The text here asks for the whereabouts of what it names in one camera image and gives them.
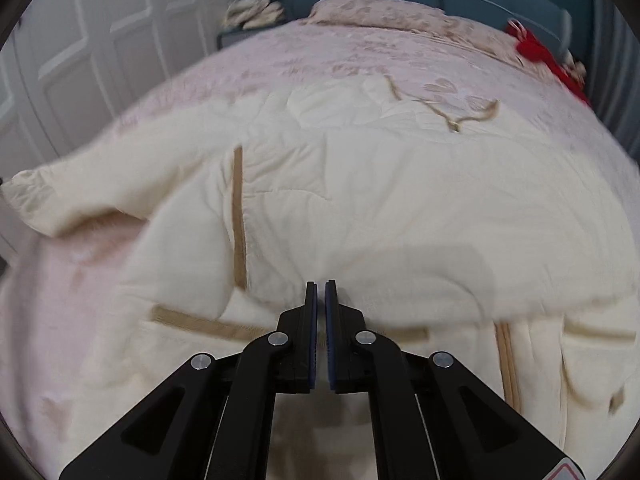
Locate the pink floral pillow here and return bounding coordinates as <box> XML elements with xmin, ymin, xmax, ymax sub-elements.
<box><xmin>307</xmin><ymin>0</ymin><xmax>526</xmax><ymax>67</ymax></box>

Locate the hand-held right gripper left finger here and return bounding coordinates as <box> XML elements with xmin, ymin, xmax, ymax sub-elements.
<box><xmin>59</xmin><ymin>280</ymin><xmax>319</xmax><ymax>480</ymax></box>

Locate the cream quilted blanket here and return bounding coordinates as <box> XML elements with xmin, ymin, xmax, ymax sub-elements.
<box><xmin>0</xmin><ymin>80</ymin><xmax>640</xmax><ymax>461</ymax></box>

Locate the grey nightstand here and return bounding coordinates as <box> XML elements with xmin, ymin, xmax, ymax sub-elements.
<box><xmin>217</xmin><ymin>24</ymin><xmax>301</xmax><ymax>52</ymax></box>

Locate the pile of cream cloths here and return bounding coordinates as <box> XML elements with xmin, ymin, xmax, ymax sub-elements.
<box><xmin>222</xmin><ymin>0</ymin><xmax>287</xmax><ymax>31</ymax></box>

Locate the red garment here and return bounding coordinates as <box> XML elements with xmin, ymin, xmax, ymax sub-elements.
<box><xmin>505</xmin><ymin>18</ymin><xmax>592</xmax><ymax>107</ymax></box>

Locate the white panelled wardrobe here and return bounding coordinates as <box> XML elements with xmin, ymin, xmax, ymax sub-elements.
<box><xmin>0</xmin><ymin>0</ymin><xmax>242</xmax><ymax>261</ymax></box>

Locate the pink butterfly print bedspread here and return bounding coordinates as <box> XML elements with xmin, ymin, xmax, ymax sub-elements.
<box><xmin>0</xmin><ymin>17</ymin><xmax>632</xmax><ymax>480</ymax></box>

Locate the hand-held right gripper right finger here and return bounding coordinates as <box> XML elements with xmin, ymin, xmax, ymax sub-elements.
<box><xmin>324</xmin><ymin>279</ymin><xmax>586</xmax><ymax>480</ymax></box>

